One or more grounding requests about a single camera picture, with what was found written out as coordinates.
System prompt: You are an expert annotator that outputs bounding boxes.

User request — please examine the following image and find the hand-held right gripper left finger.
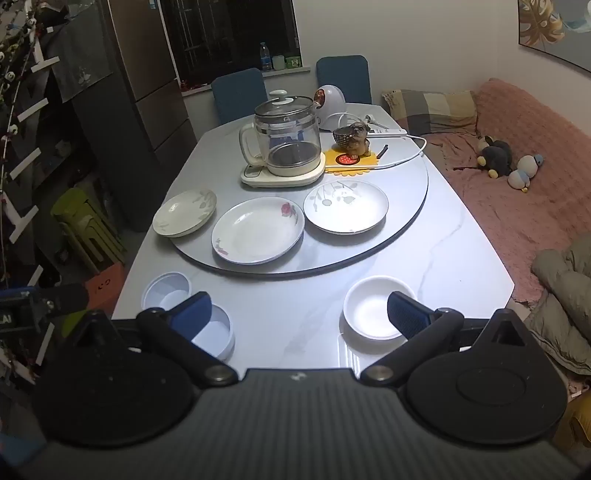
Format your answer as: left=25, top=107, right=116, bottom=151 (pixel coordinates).
left=69, top=292, right=239, bottom=388

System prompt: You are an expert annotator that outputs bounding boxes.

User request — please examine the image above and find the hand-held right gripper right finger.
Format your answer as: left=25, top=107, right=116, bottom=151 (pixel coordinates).
left=360, top=291, right=536, bottom=387

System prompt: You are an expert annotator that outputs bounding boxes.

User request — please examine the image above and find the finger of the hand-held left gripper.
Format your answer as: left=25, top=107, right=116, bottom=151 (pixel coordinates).
left=44, top=283, right=89, bottom=318

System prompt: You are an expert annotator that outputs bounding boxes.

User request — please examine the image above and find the pale blue bowl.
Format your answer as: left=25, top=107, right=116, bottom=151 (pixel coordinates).
left=141, top=272, right=192, bottom=311
left=190, top=304, right=236, bottom=361

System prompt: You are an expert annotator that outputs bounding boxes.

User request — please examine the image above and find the white bowl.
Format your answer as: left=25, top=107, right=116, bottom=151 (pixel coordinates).
left=342, top=275, right=419, bottom=342

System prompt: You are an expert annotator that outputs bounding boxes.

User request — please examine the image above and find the cream plate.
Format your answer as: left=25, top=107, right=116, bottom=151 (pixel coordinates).
left=152, top=188, right=218, bottom=239

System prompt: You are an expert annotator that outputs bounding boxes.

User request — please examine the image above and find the rose pattern plate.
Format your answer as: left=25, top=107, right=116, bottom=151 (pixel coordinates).
left=211, top=196, right=306, bottom=265

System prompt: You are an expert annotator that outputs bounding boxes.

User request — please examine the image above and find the grey leaf pattern plate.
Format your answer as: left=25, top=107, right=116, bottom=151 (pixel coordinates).
left=303, top=180, right=389, bottom=235

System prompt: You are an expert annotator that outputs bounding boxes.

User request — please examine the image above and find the orange box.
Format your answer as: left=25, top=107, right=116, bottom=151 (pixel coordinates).
left=85, top=263, right=128, bottom=311

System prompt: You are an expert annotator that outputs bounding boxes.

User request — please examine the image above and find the glass turntable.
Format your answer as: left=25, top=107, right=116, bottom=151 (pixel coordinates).
left=164, top=111, right=430, bottom=278

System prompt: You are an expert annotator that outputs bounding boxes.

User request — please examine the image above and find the stack of green stools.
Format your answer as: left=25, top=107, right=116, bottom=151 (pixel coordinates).
left=50, top=187, right=128, bottom=274

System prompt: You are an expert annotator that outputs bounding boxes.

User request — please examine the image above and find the rack with white clips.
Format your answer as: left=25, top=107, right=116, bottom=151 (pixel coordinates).
left=0, top=0, right=63, bottom=384

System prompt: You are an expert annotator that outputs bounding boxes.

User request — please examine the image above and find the cream kettle base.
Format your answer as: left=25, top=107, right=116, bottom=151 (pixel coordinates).
left=240, top=152, right=326, bottom=188

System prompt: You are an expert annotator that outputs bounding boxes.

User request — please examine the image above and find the yellow flower-shaped mat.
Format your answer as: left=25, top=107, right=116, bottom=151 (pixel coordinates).
left=323, top=147, right=379, bottom=177

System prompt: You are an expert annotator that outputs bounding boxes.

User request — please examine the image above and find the olive duvet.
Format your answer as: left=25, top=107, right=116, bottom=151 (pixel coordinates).
left=526, top=231, right=591, bottom=376

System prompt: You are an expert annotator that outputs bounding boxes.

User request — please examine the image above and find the pink blanket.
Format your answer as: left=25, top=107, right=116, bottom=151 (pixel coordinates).
left=422, top=78, right=591, bottom=306

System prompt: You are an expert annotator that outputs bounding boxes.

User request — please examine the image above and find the blue white plush toy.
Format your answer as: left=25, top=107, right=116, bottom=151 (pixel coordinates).
left=508, top=168, right=532, bottom=193
left=516, top=154, right=546, bottom=179

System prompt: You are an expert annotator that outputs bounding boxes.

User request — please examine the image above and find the black plush toy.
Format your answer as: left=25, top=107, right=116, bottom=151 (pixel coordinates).
left=475, top=136, right=513, bottom=180

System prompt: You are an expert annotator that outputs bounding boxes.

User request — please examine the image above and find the dog figurine with basket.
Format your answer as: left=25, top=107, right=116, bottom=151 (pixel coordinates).
left=332, top=121, right=371, bottom=159

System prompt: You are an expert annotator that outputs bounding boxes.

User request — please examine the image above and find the white power strip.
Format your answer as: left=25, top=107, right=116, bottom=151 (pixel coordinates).
left=365, top=114, right=408, bottom=137

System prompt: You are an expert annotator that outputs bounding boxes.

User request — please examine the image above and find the yellow object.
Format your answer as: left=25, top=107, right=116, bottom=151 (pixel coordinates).
left=553, top=396, right=591, bottom=459

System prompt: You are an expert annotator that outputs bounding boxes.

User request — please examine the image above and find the glass kettle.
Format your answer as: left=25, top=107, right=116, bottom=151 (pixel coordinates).
left=239, top=89, right=322, bottom=177

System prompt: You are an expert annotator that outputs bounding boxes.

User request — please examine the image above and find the plaid pillow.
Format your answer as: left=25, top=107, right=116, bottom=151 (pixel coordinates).
left=382, top=89, right=478, bottom=137

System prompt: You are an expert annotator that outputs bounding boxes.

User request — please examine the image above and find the grey refrigerator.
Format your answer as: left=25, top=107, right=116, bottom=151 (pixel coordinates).
left=99, top=0, right=199, bottom=232

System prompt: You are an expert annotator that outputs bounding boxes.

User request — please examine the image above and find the white round appliance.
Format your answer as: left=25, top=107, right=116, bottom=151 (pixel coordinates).
left=315, top=85, right=348, bottom=131

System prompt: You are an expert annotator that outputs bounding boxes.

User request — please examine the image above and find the blue chair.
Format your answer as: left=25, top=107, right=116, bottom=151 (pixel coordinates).
left=316, top=55, right=372, bottom=106
left=211, top=68, right=269, bottom=126

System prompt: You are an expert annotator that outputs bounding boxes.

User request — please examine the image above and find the window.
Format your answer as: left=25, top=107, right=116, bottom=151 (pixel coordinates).
left=159, top=0, right=301, bottom=90

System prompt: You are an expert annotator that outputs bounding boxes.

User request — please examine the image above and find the wall picture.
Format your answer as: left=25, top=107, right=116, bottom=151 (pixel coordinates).
left=517, top=0, right=591, bottom=73

